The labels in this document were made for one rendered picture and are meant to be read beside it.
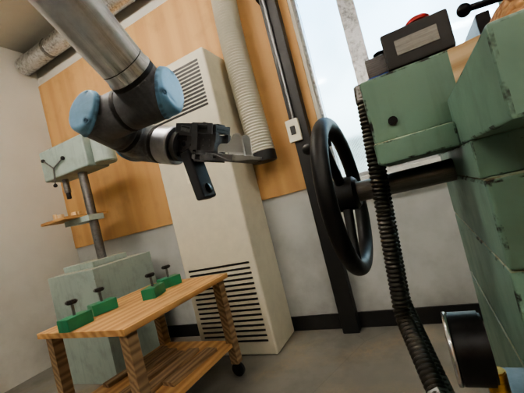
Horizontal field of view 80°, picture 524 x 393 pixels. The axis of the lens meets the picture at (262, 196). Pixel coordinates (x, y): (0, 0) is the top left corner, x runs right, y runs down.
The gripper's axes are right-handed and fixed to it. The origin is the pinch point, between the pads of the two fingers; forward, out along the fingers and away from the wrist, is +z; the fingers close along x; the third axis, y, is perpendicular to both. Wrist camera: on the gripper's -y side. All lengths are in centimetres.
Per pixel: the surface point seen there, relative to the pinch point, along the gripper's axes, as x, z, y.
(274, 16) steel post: 116, -55, 83
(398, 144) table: -13.4, 27.5, 3.8
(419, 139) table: -13.4, 29.8, 4.6
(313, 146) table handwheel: -11.2, 15.5, 3.2
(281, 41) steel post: 117, -49, 69
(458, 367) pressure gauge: -28.4, 34.9, -15.0
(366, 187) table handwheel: -1.3, 22.5, -2.8
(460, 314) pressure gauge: -25.5, 35.0, -11.7
